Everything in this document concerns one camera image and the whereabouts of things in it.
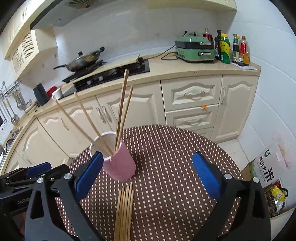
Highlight wooden chopstick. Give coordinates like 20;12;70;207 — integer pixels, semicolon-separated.
114;69;129;150
116;186;125;240
123;183;132;240
55;100;99;148
115;86;133;152
126;190;134;241
74;92;114;156
113;190;122;241
120;185;130;240

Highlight steel kitchen sink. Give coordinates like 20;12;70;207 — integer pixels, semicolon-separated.
1;127;23;156

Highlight cardboard box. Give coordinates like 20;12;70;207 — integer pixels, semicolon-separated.
241;161;287;217

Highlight white rice bag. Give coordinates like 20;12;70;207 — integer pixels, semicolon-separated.
248;140;292;188

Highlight hanging steel ladle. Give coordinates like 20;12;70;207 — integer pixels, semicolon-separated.
3;98;20;126

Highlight stacked bowls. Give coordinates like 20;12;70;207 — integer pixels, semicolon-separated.
25;100;38;114

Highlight pink cylindrical utensil cup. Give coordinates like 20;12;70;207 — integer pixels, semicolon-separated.
89;137;136;182

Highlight brown polka dot tablecloth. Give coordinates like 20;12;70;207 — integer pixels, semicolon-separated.
55;124;246;241

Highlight dark blue knife block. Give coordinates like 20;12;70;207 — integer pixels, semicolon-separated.
33;83;49;106

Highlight white mug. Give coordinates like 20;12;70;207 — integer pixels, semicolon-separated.
52;88;63;100

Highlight red small container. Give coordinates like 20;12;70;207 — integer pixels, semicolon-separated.
47;86;57;98

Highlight black wok with lid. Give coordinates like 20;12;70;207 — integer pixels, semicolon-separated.
53;47;105;72

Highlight black induction cooker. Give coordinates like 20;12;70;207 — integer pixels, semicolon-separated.
62;59;107;83

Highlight beige cutting board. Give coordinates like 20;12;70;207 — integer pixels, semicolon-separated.
63;54;140;86

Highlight black glass gas hob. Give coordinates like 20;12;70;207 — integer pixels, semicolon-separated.
62;57;150;98

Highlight dark soy sauce bottle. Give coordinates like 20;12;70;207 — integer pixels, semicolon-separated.
232;34;239;64

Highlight black range hood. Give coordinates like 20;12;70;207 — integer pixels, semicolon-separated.
30;0;110;30

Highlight red label vinegar bottle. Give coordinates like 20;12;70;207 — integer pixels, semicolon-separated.
238;36;250;66

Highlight green yellow-cap bottle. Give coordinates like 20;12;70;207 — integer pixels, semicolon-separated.
220;33;230;64

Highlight dark oil bottle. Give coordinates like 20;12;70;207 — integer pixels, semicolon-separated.
214;30;221;61

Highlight green electric grill pot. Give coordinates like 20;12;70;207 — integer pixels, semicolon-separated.
175;32;215;63

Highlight red cola bottle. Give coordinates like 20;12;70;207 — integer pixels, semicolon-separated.
203;28;213;42

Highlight wall utensil rack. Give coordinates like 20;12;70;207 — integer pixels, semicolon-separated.
0;81;22;100

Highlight black power cable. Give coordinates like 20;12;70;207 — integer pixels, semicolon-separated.
160;45;179;61

